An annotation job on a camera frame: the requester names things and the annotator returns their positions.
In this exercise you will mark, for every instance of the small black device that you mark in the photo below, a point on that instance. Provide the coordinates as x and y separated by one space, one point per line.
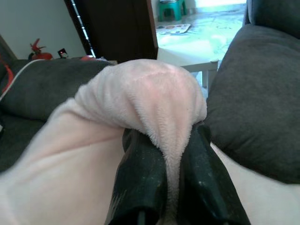
62 53

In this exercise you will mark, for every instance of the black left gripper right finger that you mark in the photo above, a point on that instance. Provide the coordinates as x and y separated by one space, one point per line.
206 187

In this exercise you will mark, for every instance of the white side table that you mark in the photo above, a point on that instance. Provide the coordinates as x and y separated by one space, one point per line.
204 68

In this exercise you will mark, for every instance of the dark brown door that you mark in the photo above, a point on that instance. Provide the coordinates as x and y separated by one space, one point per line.
117 28

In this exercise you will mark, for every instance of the red fire extinguisher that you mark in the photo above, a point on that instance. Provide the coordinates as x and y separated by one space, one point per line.
41 55

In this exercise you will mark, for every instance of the printed floor mat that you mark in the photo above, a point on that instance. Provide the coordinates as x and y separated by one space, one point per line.
173 29

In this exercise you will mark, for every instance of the dark grey armchair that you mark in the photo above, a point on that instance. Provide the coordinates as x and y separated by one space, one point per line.
42 89

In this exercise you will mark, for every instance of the pink plush pillow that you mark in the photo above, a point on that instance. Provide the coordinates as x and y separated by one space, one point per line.
105 140

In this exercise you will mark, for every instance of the teal plastic stool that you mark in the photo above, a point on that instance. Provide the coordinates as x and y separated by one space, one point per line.
172 10

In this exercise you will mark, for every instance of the dark grey fabric sofa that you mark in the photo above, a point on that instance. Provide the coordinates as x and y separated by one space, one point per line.
257 105

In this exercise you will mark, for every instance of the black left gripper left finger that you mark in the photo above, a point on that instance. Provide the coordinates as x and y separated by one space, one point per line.
140 182

